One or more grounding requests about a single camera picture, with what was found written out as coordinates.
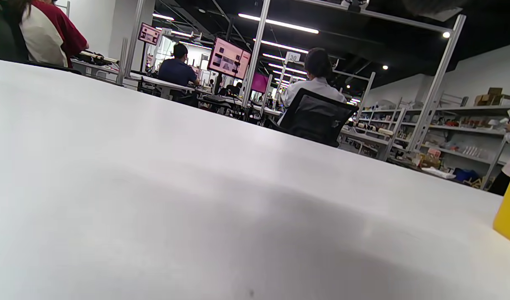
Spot magenta monitor screen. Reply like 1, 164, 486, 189
251, 72, 270, 94

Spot black mesh office chair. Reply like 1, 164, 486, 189
268, 88, 359, 148

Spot large pink monitor screen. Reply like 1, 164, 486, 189
207, 37, 252, 80

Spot white workbench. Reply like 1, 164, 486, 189
71, 58, 197, 100

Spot small pink monitor screen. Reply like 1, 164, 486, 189
138, 22, 161, 46

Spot grey storage shelf rack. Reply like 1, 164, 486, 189
355, 104, 510, 190

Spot cardboard boxes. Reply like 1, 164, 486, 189
474, 87, 510, 107

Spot aluminium frame post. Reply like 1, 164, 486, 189
241, 0, 272, 108
407, 15, 467, 153

